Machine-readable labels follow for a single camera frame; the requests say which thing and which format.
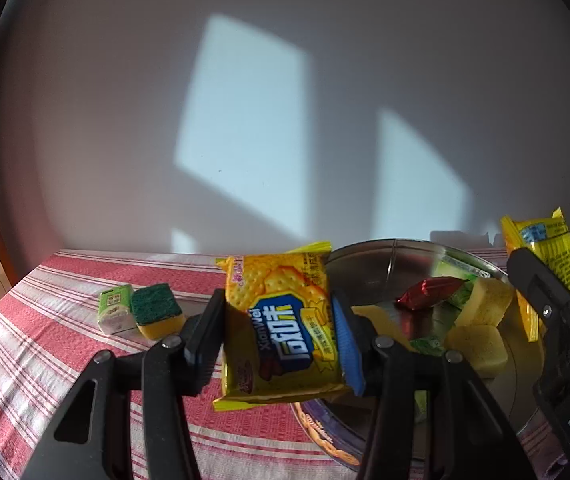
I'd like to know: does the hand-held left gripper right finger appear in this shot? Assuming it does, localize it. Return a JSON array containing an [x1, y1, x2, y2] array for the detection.
[[331, 290, 536, 480]]

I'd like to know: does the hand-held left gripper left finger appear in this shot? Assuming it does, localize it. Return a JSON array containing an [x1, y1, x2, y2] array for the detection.
[[20, 287, 226, 480]]

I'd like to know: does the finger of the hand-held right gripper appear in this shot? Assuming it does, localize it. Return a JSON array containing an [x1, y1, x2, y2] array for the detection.
[[507, 247, 570, 361]]

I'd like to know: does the yellow cracker packet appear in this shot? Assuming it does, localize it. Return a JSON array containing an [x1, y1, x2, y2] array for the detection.
[[213, 241, 350, 412], [501, 207, 570, 343]]

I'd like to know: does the red snack packet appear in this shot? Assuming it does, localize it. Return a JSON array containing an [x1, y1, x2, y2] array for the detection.
[[396, 276, 466, 311]]

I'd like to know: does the round metal tin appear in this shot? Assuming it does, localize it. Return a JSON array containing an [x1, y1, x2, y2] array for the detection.
[[290, 239, 560, 472]]

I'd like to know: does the green topped yellow sponge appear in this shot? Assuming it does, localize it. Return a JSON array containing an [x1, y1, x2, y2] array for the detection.
[[131, 283, 186, 342]]

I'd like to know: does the green snack packet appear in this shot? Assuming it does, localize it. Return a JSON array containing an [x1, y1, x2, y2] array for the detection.
[[409, 337, 448, 358], [435, 255, 492, 308]]

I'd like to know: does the small green box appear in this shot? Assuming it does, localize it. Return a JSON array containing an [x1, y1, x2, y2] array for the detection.
[[96, 283, 134, 336]]

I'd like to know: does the red striped tablecloth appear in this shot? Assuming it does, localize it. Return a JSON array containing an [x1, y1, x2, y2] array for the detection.
[[0, 247, 570, 480]]

